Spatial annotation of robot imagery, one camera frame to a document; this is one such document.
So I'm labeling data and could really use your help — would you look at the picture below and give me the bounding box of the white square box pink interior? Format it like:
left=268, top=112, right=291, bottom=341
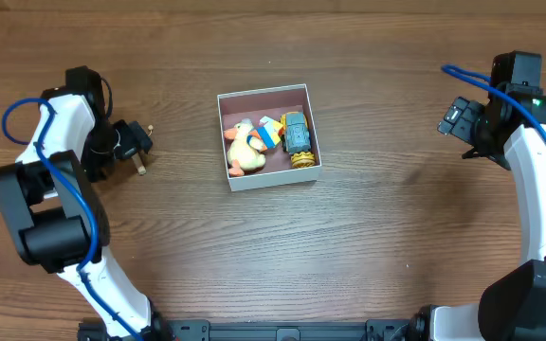
left=217, top=84, right=322, bottom=191

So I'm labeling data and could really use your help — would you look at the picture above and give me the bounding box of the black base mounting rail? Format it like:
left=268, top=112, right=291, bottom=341
left=141, top=317, right=429, bottom=341

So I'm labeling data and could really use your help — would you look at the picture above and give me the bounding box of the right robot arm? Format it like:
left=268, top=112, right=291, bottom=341
left=397, top=51, right=546, bottom=340

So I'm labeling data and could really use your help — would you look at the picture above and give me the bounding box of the small wooden rattle drum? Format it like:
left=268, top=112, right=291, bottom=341
left=130, top=121, right=154, bottom=175

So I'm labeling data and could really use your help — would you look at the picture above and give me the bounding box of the white plush duck toy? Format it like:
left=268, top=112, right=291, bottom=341
left=223, top=118, right=266, bottom=177

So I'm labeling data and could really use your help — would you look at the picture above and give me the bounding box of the pastel colour puzzle cube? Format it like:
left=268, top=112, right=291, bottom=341
left=246, top=117, right=284, bottom=152

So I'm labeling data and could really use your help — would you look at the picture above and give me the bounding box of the round yellow gear toy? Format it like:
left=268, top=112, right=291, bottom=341
left=291, top=152, right=316, bottom=169

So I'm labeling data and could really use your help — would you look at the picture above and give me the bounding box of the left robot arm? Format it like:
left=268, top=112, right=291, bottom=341
left=0, top=66, right=173, bottom=340

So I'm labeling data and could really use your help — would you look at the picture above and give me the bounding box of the grey yellow toy truck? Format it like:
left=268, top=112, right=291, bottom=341
left=282, top=112, right=311, bottom=154

